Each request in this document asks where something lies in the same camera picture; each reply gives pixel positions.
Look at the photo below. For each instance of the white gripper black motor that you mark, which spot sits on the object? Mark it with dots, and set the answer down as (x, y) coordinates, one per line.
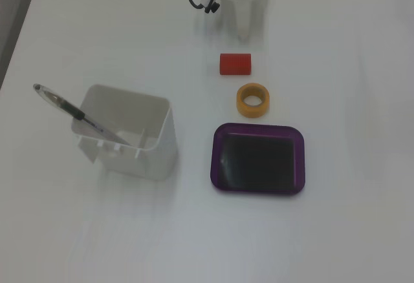
(244, 0)

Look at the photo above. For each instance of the red cube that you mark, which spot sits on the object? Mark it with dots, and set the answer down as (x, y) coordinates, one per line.
(235, 64)

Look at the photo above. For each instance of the yellow masking tape roll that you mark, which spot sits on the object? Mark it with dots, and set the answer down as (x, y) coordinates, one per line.
(247, 110)

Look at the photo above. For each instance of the purple metal tray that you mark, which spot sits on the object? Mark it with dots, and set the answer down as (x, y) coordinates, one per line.
(258, 160)

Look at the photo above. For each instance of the white plastic container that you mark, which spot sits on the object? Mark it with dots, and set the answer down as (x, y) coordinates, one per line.
(142, 160)

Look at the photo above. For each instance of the clear black ballpoint pen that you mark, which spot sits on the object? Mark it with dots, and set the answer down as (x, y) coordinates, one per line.
(72, 110)

